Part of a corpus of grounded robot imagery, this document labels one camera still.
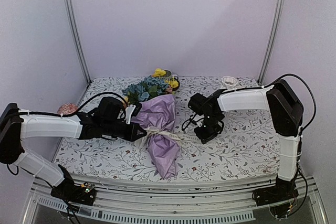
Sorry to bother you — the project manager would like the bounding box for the purple pink wrapping paper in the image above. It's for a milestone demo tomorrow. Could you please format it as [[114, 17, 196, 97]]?
[[132, 94, 180, 179]]

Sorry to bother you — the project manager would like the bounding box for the front aluminium rail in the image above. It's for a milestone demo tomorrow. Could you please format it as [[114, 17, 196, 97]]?
[[22, 176, 329, 223]]

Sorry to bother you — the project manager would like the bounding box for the dark red saucer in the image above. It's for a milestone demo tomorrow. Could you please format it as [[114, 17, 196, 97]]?
[[170, 77, 180, 91]]

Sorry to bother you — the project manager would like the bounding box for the striped grey cup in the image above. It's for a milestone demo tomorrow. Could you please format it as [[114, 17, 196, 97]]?
[[160, 70, 178, 82]]

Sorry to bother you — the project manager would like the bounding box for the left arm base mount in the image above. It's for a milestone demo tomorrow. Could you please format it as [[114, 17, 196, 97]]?
[[50, 179, 97, 206]]

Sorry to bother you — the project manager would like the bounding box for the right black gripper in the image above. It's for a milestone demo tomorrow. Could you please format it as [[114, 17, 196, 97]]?
[[194, 114, 222, 145]]

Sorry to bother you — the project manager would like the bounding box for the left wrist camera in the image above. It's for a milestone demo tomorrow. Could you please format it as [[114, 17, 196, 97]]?
[[125, 103, 142, 124]]

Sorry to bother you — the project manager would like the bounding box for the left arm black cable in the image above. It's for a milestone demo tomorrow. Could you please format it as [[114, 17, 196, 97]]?
[[20, 92, 129, 117]]

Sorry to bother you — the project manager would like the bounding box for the right aluminium frame post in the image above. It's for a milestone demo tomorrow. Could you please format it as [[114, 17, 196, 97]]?
[[257, 0, 285, 84]]

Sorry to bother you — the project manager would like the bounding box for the left aluminium frame post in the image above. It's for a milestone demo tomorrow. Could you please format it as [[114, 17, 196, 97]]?
[[64, 0, 91, 85]]

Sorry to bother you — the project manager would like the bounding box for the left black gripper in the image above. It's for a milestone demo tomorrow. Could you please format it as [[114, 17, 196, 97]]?
[[103, 120, 148, 142]]

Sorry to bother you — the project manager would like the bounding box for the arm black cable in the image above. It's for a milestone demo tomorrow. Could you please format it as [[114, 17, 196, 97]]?
[[262, 73, 317, 133], [20, 92, 129, 117]]

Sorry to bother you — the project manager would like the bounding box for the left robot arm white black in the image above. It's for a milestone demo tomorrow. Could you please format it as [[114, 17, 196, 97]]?
[[1, 97, 147, 200]]

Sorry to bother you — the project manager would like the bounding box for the red patterned bowl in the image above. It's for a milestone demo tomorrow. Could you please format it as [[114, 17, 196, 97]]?
[[57, 103, 78, 114]]

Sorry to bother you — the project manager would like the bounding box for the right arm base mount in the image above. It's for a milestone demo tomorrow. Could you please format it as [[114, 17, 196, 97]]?
[[252, 185, 299, 219]]

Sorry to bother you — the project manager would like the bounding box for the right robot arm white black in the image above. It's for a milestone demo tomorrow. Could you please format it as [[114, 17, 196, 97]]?
[[188, 79, 303, 201]]

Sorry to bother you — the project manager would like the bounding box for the artificial flower bouquet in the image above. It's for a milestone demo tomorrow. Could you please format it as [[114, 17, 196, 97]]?
[[122, 68, 175, 104]]

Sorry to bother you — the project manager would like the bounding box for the floral patterned tablecloth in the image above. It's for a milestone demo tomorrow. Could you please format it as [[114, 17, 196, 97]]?
[[54, 76, 294, 183]]

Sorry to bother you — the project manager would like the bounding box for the white ribbed vase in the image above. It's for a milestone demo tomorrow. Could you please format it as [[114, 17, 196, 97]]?
[[221, 76, 238, 89]]

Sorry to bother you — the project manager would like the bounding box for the aluminium frame post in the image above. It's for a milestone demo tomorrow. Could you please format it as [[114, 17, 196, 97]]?
[[64, 0, 91, 85], [257, 0, 285, 84]]

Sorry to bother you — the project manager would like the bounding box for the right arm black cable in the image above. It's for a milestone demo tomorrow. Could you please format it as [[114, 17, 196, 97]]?
[[262, 73, 317, 133]]

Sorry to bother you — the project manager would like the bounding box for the cream ribbon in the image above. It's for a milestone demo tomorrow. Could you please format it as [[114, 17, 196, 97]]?
[[133, 126, 199, 149]]

